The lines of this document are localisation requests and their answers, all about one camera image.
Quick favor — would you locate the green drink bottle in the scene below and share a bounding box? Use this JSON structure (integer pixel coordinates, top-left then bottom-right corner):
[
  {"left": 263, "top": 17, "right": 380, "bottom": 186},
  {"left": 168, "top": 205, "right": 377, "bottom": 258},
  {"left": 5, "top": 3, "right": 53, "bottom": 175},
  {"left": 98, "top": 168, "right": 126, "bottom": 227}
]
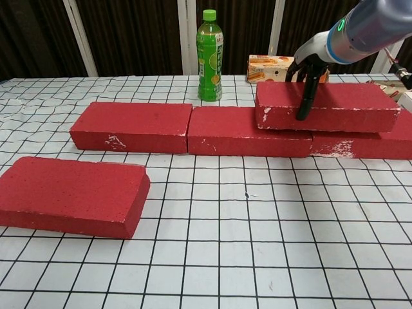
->
[{"left": 196, "top": 9, "right": 224, "bottom": 102}]

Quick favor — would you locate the right arm cable connector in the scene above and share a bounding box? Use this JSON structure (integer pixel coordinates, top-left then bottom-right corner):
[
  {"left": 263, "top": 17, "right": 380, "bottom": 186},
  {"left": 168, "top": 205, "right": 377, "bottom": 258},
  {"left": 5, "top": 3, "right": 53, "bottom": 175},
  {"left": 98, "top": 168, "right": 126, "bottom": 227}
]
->
[{"left": 382, "top": 46, "right": 412, "bottom": 91}]

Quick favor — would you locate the white stapler box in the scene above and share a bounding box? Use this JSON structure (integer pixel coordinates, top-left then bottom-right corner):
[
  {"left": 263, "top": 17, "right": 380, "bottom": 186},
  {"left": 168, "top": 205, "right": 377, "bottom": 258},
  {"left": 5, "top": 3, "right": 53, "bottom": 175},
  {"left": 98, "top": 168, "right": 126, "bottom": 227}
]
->
[{"left": 396, "top": 91, "right": 412, "bottom": 113}]

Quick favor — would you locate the white black grid tablecloth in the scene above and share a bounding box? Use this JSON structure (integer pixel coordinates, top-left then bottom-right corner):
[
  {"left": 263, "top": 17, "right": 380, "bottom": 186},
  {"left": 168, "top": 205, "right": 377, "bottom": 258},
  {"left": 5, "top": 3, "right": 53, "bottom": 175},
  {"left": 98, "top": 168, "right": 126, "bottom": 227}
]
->
[{"left": 0, "top": 73, "right": 412, "bottom": 309}]

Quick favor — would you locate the dark brown curtain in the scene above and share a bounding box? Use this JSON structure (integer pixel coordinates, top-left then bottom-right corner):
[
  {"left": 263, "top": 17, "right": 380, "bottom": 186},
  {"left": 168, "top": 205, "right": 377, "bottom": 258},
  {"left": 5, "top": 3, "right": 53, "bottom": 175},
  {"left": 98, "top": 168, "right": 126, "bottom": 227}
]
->
[{"left": 0, "top": 0, "right": 412, "bottom": 81}]

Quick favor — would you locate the white frame post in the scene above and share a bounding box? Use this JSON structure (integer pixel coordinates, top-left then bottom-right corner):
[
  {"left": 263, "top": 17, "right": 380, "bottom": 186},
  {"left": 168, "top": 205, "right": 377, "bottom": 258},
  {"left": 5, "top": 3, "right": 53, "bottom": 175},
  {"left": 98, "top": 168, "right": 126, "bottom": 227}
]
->
[
  {"left": 268, "top": 0, "right": 286, "bottom": 56},
  {"left": 176, "top": 0, "right": 198, "bottom": 77},
  {"left": 62, "top": 0, "right": 98, "bottom": 78},
  {"left": 370, "top": 38, "right": 412, "bottom": 74}
]

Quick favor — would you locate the orange biscuit box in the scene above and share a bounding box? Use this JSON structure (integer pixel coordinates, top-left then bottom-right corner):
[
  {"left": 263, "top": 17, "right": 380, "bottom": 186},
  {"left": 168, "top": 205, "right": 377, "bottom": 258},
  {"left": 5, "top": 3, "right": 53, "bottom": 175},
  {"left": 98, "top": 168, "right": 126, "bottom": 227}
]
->
[{"left": 247, "top": 54, "right": 330, "bottom": 85}]

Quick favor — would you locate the red brick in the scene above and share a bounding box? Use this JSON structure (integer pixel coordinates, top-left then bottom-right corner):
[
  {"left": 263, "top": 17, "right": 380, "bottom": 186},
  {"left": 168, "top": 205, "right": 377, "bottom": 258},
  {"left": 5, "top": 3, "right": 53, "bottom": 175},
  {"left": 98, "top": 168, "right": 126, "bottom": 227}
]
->
[
  {"left": 309, "top": 111, "right": 412, "bottom": 160},
  {"left": 187, "top": 105, "right": 314, "bottom": 158},
  {"left": 69, "top": 102, "right": 193, "bottom": 154},
  {"left": 0, "top": 156, "right": 151, "bottom": 240},
  {"left": 255, "top": 81, "right": 402, "bottom": 133}
]

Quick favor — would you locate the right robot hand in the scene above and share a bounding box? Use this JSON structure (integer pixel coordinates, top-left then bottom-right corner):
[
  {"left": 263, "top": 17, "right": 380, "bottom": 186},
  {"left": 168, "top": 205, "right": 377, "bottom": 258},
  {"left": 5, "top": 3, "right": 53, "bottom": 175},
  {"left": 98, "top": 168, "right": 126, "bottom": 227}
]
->
[{"left": 285, "top": 30, "right": 332, "bottom": 122}]

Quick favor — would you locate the gold red snack packet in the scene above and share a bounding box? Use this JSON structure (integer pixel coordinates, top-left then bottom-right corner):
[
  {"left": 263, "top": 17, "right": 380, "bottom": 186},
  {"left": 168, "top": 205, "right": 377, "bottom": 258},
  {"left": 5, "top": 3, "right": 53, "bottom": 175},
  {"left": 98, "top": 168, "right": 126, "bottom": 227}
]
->
[{"left": 377, "top": 79, "right": 405, "bottom": 99}]

